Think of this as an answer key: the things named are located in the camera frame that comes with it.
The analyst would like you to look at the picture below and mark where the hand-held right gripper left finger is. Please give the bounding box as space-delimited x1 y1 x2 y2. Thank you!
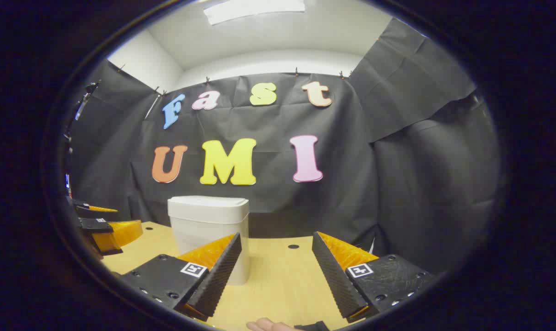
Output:
119 233 243 322

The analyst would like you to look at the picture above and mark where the black backdrop cloth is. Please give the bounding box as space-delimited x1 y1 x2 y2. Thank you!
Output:
67 18 501 276

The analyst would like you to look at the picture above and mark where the white desktop garbage bin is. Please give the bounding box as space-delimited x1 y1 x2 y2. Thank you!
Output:
167 195 250 286

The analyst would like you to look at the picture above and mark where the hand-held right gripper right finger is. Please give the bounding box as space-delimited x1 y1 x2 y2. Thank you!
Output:
312 231 440 324

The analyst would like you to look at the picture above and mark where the wooden desktop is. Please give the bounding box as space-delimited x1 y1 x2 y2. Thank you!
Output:
101 221 380 331

